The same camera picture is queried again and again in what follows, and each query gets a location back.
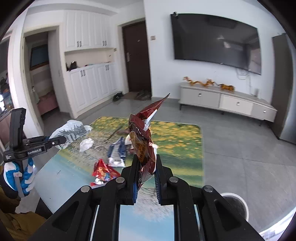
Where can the dark brown entrance door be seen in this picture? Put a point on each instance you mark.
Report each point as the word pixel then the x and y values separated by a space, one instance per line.
pixel 136 58

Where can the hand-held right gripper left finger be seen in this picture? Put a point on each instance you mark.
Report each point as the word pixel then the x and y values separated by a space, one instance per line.
pixel 135 194

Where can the white waste bin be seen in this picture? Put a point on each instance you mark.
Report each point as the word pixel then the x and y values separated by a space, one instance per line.
pixel 231 204

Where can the white router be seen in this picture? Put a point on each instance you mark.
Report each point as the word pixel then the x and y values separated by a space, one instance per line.
pixel 257 92

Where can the dark red snack wrapper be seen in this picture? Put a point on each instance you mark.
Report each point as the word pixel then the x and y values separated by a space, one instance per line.
pixel 141 141

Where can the brown sandals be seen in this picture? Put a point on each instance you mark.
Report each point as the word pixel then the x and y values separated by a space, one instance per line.
pixel 143 95

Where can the orange tiger figurine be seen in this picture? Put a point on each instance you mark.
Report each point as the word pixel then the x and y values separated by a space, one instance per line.
pixel 226 87

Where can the bedroom window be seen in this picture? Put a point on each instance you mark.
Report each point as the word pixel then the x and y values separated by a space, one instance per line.
pixel 39 55

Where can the orange dragon figurine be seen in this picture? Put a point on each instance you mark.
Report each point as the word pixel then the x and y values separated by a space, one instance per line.
pixel 203 83

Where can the white printed plastic bag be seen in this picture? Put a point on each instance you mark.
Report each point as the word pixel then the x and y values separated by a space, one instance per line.
pixel 71 129

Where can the wall light switch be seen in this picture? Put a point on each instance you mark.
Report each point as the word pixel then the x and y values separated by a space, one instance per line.
pixel 152 38

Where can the pink bed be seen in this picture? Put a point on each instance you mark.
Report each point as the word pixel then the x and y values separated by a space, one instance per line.
pixel 47 103

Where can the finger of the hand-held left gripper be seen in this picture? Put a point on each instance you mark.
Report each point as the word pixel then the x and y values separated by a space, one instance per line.
pixel 55 141
pixel 38 138

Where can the grey refrigerator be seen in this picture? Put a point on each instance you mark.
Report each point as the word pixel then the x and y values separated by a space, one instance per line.
pixel 281 92

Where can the mustard cloth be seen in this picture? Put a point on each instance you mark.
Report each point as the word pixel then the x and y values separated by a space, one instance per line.
pixel 13 222

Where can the black shoes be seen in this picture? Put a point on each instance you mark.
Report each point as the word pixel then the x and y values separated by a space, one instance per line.
pixel 117 96

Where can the person's left hand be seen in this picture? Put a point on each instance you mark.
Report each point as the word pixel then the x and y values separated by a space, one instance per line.
pixel 10 173

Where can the small crumpled clear plastic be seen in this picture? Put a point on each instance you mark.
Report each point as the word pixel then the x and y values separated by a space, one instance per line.
pixel 86 144

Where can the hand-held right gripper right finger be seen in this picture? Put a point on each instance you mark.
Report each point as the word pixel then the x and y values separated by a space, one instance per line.
pixel 158 187

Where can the beige television cabinet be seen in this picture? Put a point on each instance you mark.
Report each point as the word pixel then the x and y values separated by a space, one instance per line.
pixel 235 104

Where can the person's left forearm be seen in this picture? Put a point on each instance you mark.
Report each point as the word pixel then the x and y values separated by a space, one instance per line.
pixel 7 192

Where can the red white snack wrapper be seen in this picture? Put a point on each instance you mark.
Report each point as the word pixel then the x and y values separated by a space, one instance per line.
pixel 101 171

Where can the white built-in cabinet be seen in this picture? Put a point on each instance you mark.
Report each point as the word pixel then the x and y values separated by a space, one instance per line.
pixel 87 88

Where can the large wall television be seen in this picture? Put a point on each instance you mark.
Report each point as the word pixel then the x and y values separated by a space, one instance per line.
pixel 215 39

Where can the brown doormat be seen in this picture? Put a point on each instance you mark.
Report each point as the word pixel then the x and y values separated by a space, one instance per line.
pixel 129 95

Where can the black handbag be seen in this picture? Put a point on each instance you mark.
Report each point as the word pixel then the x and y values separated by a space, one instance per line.
pixel 72 66

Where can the blue white wrapper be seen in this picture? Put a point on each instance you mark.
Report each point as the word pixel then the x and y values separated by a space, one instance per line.
pixel 116 153

